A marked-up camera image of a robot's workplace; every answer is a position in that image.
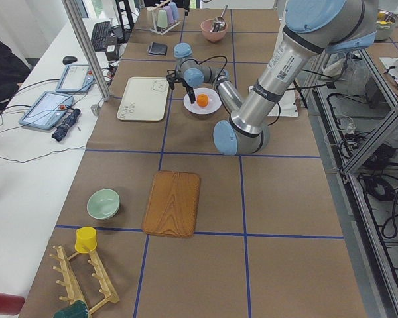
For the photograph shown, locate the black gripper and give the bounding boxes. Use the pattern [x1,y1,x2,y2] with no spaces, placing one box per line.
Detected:
[166,69,196,104]

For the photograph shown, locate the orange mandarin fruit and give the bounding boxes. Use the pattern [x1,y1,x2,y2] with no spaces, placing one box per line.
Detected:
[196,94,209,107]

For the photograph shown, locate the white round plate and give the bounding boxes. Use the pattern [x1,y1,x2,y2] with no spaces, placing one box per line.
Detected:
[183,87,222,115]

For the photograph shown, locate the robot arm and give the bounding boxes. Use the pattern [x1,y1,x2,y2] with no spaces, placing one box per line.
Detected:
[166,1,379,156]

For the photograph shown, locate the cream bear tray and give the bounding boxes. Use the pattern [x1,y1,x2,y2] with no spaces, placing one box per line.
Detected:
[116,76,169,121]

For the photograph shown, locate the brown wooden tray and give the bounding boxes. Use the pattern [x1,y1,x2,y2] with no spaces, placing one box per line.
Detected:
[142,170,200,239]

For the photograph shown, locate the grey folded cloth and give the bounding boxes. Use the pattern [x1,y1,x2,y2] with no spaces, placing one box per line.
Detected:
[147,42,168,56]

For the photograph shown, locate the white cup rack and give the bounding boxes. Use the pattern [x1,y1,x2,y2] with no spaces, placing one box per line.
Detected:
[147,0,180,35]

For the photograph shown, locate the pink bowl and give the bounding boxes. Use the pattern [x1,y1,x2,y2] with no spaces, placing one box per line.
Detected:
[200,19,228,42]

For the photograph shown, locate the purple pastel cup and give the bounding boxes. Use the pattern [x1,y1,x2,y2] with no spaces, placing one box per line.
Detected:
[163,5,174,25]

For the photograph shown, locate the metal scoop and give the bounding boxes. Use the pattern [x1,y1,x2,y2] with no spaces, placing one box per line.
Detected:
[211,5,228,32]

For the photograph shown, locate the green pastel cup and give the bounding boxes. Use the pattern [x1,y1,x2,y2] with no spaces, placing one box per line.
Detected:
[157,9,168,30]

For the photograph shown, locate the blue pastel cup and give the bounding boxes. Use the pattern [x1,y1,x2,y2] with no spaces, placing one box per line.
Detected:
[168,2,179,21]

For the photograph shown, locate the black keyboard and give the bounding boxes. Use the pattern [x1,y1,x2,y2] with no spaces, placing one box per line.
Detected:
[90,21,111,52]

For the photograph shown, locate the far teach pendant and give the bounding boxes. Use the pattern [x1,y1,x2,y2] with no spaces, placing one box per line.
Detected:
[55,64,94,93]

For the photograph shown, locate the teach pendant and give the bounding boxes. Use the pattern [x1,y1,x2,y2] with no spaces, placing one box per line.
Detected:
[55,64,94,93]
[19,91,74,130]

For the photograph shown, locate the black computer mouse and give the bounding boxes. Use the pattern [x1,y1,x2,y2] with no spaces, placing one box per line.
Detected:
[62,56,78,65]

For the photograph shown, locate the folded dark umbrella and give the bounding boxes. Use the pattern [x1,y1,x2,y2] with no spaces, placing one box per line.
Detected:
[52,109,81,142]

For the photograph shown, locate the mint green bowl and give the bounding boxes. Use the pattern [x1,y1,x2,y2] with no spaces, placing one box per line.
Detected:
[87,189,120,220]

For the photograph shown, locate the near teach pendant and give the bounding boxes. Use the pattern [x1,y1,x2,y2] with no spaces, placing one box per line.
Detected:
[19,91,74,130]

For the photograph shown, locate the yellow cup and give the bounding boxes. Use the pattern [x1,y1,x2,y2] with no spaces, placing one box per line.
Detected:
[74,227,98,254]

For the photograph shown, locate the wooden mug rack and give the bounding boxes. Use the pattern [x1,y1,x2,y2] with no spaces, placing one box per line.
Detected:
[49,245,120,317]

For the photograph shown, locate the dark green cup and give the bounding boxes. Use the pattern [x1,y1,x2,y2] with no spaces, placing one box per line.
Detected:
[53,300,89,318]

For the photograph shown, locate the red cylinder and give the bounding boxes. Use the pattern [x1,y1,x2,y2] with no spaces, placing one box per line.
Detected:
[0,293,25,315]

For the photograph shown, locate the aluminium frame post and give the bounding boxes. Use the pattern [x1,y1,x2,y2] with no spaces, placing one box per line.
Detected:
[62,0,110,101]

